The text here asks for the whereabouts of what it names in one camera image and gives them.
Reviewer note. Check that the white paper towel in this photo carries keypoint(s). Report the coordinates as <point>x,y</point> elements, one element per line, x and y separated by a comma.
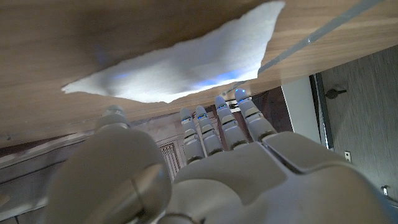
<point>202,62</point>

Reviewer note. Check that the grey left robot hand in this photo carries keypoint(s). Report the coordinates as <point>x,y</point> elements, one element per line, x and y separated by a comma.
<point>248,180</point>

